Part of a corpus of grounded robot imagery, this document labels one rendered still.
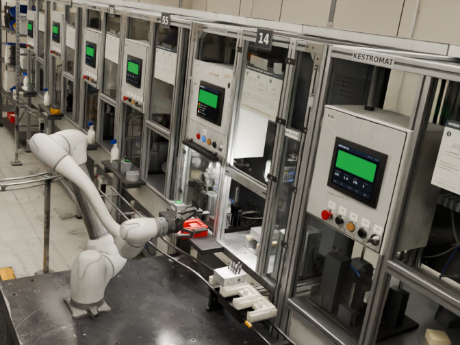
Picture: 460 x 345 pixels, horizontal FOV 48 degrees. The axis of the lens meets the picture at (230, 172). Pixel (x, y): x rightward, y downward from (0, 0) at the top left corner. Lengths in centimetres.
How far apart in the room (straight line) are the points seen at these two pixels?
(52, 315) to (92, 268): 29
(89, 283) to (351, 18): 545
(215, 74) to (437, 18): 390
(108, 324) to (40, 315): 31
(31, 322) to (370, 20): 550
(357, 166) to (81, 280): 134
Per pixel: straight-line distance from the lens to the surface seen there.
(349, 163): 196
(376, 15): 684
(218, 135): 274
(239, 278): 251
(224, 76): 269
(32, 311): 263
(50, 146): 245
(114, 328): 249
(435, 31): 628
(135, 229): 232
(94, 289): 252
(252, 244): 281
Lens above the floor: 210
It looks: 17 degrees down
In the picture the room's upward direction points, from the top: 7 degrees clockwise
